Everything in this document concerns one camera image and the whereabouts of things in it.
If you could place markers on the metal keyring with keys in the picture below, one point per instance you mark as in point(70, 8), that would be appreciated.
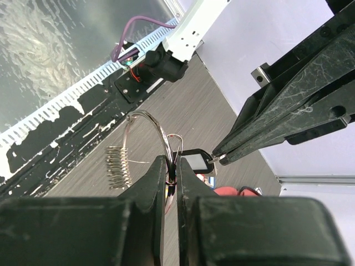
point(143, 138)

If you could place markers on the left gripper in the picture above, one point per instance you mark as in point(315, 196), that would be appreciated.
point(320, 64)

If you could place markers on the crumpled maroon shirt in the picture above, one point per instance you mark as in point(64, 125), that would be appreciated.
point(243, 191)

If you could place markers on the black tag key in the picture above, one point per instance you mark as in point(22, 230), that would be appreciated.
point(201, 162)

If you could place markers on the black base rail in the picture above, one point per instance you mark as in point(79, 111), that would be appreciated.
point(47, 147)

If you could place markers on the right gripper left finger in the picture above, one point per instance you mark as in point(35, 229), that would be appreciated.
point(123, 230)

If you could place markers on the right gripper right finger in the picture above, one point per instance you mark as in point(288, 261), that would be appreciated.
point(252, 230)

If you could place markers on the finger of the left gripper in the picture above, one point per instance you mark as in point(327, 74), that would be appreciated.
point(329, 114)

